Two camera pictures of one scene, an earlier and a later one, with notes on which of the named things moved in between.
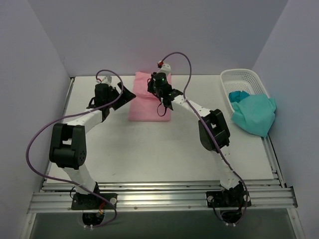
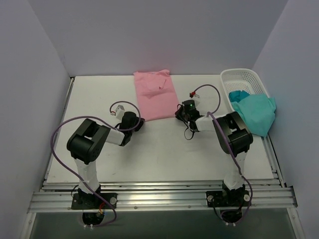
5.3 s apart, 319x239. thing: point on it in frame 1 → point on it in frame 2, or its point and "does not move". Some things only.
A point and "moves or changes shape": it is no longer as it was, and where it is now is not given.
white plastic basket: [246, 80] does not move
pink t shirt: [145, 106] moves or changes shape
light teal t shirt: [255, 113] does not move
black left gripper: [118, 97] → [139, 124]
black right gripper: [154, 86] → [181, 115]
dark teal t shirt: [237, 96] does not move
